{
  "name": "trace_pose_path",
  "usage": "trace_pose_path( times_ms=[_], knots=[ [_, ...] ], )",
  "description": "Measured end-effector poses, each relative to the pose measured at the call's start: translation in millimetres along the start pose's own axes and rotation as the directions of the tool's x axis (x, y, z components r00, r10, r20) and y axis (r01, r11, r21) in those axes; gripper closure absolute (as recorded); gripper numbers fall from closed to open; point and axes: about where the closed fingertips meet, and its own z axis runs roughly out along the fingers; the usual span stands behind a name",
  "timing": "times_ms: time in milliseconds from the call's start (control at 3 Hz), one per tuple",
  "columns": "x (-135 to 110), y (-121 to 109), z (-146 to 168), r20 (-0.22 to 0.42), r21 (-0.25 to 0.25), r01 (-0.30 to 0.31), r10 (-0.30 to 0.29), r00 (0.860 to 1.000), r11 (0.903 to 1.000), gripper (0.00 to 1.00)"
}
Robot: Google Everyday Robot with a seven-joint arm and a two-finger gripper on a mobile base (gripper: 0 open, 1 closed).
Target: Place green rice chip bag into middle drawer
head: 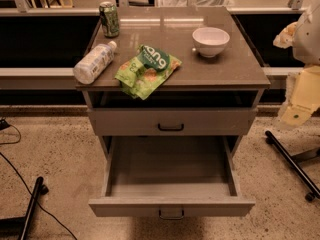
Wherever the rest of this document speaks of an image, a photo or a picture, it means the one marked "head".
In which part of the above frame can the green soda can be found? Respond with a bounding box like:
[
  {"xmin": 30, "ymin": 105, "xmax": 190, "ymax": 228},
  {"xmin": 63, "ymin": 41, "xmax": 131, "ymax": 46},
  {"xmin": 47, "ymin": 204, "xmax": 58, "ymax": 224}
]
[{"xmin": 99, "ymin": 1, "xmax": 120, "ymax": 38}]

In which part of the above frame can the closed grey top drawer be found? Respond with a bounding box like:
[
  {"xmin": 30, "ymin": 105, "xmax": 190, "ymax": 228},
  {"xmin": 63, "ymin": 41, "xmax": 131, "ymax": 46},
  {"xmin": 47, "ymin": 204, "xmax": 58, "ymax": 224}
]
[{"xmin": 88, "ymin": 108, "xmax": 256, "ymax": 136}]

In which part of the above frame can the green rice chip bag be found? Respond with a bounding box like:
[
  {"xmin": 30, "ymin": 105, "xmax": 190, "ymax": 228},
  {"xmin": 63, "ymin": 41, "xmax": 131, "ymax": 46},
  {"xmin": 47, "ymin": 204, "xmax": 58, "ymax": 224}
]
[{"xmin": 115, "ymin": 45, "xmax": 182, "ymax": 100}]

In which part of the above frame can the white ceramic bowl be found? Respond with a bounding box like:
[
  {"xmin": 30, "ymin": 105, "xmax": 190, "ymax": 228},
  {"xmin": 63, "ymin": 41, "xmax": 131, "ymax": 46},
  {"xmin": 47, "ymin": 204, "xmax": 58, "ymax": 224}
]
[{"xmin": 192, "ymin": 27, "xmax": 230, "ymax": 58}]

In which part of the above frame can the open grey middle drawer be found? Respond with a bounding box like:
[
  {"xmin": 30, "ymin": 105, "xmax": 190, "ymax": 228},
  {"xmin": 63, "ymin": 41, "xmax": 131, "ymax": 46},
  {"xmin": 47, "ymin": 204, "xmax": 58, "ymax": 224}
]
[{"xmin": 88, "ymin": 135, "xmax": 256, "ymax": 221}]

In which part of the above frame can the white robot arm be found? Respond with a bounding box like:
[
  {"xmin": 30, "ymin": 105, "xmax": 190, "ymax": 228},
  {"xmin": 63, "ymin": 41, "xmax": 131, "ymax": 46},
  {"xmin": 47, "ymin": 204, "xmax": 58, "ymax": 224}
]
[{"xmin": 273, "ymin": 0, "xmax": 320, "ymax": 127}]

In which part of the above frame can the grey drawer cabinet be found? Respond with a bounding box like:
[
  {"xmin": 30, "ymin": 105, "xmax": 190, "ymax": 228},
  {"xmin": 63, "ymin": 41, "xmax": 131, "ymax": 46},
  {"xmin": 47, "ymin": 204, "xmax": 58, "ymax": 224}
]
[{"xmin": 75, "ymin": 6, "xmax": 271, "ymax": 158}]

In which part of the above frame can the black stand leg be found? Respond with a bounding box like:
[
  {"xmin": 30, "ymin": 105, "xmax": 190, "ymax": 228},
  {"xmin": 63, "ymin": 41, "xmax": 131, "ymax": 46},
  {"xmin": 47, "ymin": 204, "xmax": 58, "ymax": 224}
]
[
  {"xmin": 0, "ymin": 177, "xmax": 48, "ymax": 240},
  {"xmin": 265, "ymin": 131, "xmax": 320, "ymax": 202}
]

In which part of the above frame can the black stand leg right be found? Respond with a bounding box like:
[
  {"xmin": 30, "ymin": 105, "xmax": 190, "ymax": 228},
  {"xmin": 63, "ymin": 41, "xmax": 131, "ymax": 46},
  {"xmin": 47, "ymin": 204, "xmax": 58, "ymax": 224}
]
[{"xmin": 265, "ymin": 131, "xmax": 320, "ymax": 202}]

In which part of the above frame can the clear plastic water bottle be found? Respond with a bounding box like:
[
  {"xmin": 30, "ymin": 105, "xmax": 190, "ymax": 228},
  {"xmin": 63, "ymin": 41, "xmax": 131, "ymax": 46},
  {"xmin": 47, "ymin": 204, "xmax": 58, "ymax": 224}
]
[{"xmin": 73, "ymin": 41, "xmax": 117, "ymax": 85}]

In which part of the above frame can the black stand leg left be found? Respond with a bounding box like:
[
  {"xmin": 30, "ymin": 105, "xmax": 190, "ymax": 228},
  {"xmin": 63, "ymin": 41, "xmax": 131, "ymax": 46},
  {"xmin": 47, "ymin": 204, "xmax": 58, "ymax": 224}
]
[{"xmin": 0, "ymin": 177, "xmax": 48, "ymax": 240}]

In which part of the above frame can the black floor cable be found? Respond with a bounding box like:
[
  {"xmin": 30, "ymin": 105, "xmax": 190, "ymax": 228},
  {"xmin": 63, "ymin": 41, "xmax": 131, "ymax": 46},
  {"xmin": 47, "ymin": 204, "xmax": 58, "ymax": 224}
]
[{"xmin": 0, "ymin": 117, "xmax": 78, "ymax": 240}]

